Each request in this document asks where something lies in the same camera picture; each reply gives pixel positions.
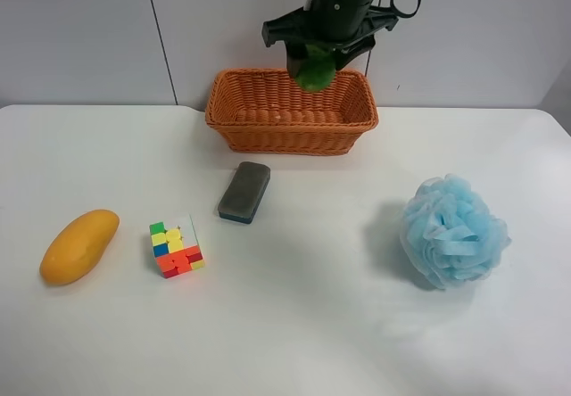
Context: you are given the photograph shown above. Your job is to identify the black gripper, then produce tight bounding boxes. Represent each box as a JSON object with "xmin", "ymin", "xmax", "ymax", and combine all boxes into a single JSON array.
[{"xmin": 261, "ymin": 0, "xmax": 398, "ymax": 78}]

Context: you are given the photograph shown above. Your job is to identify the green lemon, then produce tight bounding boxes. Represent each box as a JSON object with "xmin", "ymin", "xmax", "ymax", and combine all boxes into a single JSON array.
[{"xmin": 294, "ymin": 45, "xmax": 336, "ymax": 92}]

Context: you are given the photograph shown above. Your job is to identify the orange woven plastic basket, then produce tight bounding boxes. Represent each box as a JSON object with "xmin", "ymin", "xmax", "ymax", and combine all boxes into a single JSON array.
[{"xmin": 205, "ymin": 69, "xmax": 378, "ymax": 156}]

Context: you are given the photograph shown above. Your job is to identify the grey blue whiteboard eraser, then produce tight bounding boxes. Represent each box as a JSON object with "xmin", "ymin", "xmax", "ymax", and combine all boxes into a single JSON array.
[{"xmin": 218, "ymin": 161, "xmax": 270, "ymax": 225}]

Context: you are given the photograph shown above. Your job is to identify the light blue bath loofah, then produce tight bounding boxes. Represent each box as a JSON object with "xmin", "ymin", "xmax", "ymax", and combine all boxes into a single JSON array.
[{"xmin": 400, "ymin": 174, "xmax": 511, "ymax": 290}]

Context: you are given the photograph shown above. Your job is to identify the colourful puzzle cube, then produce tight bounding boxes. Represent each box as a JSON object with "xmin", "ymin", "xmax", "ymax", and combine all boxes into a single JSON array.
[{"xmin": 149, "ymin": 214, "xmax": 205, "ymax": 278}]

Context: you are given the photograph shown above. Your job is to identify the yellow mango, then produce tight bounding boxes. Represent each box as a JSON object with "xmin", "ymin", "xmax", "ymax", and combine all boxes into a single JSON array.
[{"xmin": 39, "ymin": 210, "xmax": 120, "ymax": 285}]

